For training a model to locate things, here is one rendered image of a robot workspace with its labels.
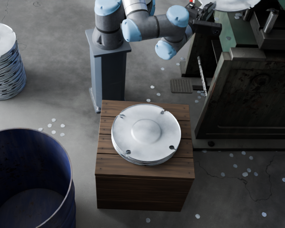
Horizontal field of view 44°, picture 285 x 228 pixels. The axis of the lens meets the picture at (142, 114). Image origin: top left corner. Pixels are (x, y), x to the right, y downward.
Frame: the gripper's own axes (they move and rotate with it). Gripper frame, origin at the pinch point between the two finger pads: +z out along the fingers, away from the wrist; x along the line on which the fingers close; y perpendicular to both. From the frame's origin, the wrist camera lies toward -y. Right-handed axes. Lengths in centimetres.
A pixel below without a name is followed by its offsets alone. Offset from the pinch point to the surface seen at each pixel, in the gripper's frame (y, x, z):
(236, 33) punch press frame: -10.9, 12.3, 4.3
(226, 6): -4.2, -0.7, 1.3
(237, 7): -8.4, -1.1, 2.6
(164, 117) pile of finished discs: -3, 36, -36
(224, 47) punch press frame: -7.2, 24.6, 6.3
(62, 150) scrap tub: 16, 26, -77
